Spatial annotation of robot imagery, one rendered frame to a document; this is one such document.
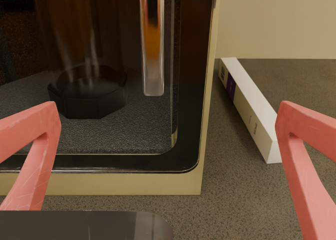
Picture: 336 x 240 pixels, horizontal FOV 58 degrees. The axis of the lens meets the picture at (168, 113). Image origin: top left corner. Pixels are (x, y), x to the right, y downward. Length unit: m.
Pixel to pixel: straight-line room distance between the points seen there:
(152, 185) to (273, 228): 0.14
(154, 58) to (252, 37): 0.56
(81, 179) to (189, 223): 0.13
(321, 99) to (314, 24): 0.23
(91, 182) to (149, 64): 0.21
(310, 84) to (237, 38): 0.20
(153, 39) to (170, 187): 0.22
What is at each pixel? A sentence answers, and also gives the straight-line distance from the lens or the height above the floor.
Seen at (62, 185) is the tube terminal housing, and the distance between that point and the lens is 0.39.
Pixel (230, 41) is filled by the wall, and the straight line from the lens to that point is 0.74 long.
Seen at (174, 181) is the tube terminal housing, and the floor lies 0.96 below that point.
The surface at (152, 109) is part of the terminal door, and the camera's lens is 0.28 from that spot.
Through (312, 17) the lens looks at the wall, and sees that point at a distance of 0.78.
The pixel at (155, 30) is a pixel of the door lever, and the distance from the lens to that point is 0.20.
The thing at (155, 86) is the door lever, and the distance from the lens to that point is 0.21.
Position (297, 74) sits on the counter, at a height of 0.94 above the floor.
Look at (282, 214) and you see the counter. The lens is 0.39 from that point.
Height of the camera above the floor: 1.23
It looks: 35 degrees down
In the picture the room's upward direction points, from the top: 1 degrees clockwise
